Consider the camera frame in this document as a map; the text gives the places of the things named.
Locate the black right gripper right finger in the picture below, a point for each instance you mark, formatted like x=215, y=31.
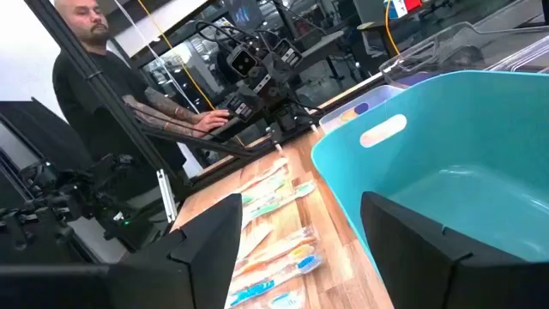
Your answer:
x=429, y=274

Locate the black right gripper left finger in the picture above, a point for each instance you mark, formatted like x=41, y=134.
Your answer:
x=128, y=283

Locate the pale toothbrush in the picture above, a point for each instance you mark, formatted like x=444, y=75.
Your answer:
x=274, y=165

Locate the green toothbrush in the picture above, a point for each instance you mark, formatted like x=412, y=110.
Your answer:
x=266, y=209
x=266, y=193

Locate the blue toothbrush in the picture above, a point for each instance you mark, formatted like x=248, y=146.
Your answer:
x=285, y=300
x=253, y=292

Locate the person's forearm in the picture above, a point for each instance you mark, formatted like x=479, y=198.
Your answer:
x=163, y=122
x=171, y=107

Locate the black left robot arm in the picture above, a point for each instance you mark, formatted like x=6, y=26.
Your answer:
x=279, y=98

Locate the grey background desk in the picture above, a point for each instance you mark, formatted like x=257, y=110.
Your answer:
x=317, y=47

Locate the person's hand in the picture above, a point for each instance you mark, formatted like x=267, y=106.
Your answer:
x=212, y=120

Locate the small frosted plastic bin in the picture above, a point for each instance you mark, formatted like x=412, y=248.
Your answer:
x=334, y=118

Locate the teal plastic bin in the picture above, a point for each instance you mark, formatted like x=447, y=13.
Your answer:
x=429, y=129

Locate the orange wrapped toothbrush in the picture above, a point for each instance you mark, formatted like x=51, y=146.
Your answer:
x=274, y=266
x=283, y=246

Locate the red white blue box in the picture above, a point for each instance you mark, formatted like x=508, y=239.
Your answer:
x=405, y=7

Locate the clear acrylic bin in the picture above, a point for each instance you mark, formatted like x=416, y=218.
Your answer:
x=527, y=53
x=429, y=51

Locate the person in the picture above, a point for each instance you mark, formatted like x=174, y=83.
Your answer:
x=73, y=103

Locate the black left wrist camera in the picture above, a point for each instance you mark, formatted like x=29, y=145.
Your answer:
x=242, y=61

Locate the silver metal bracket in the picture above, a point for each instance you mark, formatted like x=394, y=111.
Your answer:
x=167, y=197

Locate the black aluminium table frame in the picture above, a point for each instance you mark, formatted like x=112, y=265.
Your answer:
x=110, y=98

